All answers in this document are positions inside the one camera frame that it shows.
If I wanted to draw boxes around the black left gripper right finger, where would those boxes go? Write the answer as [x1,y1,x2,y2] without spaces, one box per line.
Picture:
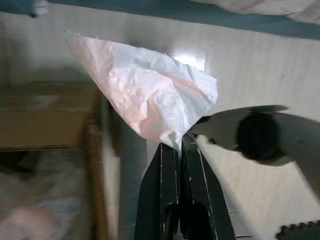
[179,132,237,240]

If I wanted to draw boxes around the brown cardboard box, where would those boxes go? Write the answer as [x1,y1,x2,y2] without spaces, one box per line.
[0,81,109,240]

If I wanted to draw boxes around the white tissue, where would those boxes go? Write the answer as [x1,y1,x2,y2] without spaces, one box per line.
[66,29,218,154]

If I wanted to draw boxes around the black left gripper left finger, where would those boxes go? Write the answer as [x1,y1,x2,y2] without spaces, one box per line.
[134,143,181,240]

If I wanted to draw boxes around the dark teal bed frame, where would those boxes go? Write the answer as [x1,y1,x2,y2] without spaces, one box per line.
[0,0,320,41]

